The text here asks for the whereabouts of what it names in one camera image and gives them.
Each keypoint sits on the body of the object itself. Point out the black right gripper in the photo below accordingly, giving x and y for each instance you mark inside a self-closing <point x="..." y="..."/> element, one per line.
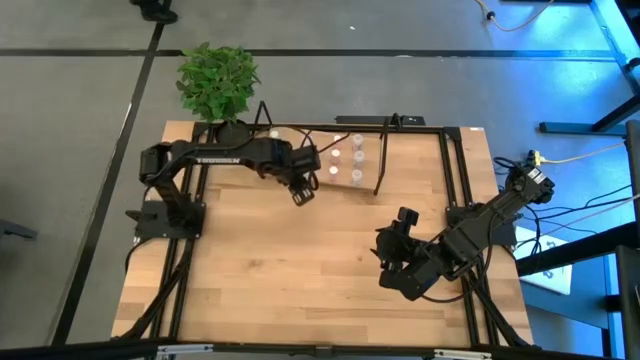
<point x="407" y="250"/>

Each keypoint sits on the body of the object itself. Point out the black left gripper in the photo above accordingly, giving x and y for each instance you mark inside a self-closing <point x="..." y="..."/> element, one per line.
<point x="292" y="162"/>

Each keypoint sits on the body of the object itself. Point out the green tinted pill bottle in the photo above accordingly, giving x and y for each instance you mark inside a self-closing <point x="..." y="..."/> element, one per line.
<point x="274" y="134"/>

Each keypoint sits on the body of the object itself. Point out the pink pill bottle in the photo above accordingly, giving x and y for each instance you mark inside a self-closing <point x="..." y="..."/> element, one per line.
<point x="335" y="155"/>
<point x="338" y="139"/>
<point x="333" y="172"/>

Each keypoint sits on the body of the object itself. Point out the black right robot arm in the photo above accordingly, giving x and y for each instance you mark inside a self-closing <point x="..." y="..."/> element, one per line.
<point x="480" y="230"/>

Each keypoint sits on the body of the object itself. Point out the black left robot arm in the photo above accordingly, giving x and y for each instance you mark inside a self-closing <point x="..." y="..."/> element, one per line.
<point x="200" y="155"/>

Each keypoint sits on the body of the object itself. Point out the wooden shelf board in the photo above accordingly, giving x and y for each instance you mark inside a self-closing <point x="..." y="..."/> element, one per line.
<point x="346" y="165"/>

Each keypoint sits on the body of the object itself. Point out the black metal shelf leg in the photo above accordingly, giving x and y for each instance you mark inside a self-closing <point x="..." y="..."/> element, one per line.
<point x="261" y="112"/>

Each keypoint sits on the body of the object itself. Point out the black plant pot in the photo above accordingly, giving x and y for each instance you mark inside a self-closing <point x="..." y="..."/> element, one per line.
<point x="232" y="131"/>

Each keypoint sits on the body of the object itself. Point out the black rectangular bar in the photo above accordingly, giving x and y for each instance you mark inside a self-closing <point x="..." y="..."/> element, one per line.
<point x="360" y="120"/>

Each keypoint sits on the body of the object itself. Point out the green leafy plant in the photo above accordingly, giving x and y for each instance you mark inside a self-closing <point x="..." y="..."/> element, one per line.
<point x="217" y="80"/>

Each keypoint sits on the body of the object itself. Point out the white printed sheet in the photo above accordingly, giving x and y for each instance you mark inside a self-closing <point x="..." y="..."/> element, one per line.
<point x="550" y="272"/>

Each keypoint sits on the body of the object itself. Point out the yellow power plug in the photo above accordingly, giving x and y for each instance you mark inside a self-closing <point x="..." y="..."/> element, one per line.
<point x="536" y="159"/>

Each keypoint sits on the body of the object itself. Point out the dark chair base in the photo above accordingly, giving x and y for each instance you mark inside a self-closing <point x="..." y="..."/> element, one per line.
<point x="15" y="229"/>

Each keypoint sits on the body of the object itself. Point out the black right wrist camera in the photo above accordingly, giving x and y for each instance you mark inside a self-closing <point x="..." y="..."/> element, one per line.
<point x="402" y="286"/>

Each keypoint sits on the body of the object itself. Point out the black table-level camera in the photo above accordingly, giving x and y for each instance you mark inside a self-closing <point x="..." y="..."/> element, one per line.
<point x="323" y="351"/>

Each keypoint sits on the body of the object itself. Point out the silver metal bracket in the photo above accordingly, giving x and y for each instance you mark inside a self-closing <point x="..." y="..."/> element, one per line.
<point x="185" y="349"/>
<point x="462" y="354"/>

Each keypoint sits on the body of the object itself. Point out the black desk frame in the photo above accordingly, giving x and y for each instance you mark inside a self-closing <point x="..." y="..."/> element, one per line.
<point x="580" y="127"/>
<point x="625" y="300"/>

